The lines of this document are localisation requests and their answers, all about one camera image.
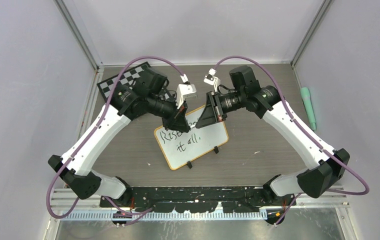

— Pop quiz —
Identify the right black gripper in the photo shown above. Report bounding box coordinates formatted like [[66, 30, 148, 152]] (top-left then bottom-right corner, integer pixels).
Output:
[[195, 89, 246, 129]]

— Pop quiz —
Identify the yellow framed whiteboard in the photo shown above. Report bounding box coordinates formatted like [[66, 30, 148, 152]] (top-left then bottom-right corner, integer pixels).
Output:
[[154, 122, 229, 171]]

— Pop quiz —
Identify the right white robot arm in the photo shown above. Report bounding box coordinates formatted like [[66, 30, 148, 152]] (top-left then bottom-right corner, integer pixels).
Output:
[[195, 65, 350, 205]]

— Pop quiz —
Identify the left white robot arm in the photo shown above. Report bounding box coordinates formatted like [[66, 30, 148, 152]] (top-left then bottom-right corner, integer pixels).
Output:
[[48, 68, 197, 207]]

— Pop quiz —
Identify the black whiteboard foot left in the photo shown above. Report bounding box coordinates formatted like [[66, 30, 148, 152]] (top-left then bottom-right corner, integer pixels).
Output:
[[186, 161, 193, 169]]

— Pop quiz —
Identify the black white checkerboard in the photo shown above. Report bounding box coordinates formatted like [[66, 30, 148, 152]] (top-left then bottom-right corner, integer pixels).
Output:
[[97, 61, 151, 102]]

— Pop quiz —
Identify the mint green microphone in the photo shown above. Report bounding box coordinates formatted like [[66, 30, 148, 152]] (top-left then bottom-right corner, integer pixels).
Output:
[[300, 87, 317, 132]]

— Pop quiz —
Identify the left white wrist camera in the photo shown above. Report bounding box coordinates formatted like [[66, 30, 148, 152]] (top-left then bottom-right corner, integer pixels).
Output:
[[176, 83, 197, 109]]

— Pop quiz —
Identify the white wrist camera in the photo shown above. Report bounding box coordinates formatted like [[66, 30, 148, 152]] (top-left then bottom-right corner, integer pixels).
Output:
[[203, 73, 221, 93], [176, 83, 197, 109]]

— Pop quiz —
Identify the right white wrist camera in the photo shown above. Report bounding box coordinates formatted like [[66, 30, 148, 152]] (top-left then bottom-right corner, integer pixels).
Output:
[[203, 73, 221, 93]]

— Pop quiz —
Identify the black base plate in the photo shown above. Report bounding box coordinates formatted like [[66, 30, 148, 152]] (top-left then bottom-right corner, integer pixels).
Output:
[[99, 186, 294, 213]]

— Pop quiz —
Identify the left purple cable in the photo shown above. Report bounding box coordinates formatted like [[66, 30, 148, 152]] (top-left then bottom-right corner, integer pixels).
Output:
[[45, 55, 190, 226]]

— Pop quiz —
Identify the purple cable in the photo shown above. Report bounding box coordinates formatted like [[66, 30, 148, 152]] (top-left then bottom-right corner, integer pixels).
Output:
[[208, 55, 370, 228], [45, 55, 190, 226]]

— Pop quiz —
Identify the aluminium frame rail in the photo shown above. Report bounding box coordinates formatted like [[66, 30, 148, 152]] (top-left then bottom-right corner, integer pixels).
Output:
[[50, 188, 351, 224]]

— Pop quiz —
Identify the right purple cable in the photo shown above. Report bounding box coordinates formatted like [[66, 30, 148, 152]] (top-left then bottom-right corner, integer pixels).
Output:
[[208, 55, 370, 228]]

